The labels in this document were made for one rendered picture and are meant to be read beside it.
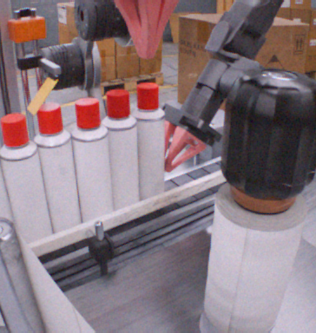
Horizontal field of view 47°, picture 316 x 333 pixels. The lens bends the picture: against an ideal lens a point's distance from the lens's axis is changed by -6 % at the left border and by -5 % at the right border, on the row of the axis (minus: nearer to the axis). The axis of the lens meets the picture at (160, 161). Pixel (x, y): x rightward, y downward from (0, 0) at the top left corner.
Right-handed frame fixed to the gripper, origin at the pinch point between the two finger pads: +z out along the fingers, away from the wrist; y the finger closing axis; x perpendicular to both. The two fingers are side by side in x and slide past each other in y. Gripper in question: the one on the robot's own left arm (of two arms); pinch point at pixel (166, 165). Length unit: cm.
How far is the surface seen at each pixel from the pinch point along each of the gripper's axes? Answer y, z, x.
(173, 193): 4.8, 3.2, -0.1
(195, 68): -33.8, -25.5, 24.9
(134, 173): 2.7, 3.2, -7.7
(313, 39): -201, -201, 310
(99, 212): 3.4, 10.5, -10.4
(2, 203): 1.7, 14.5, -24.3
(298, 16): -203, -200, 265
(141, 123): 1.6, -3.9, -10.4
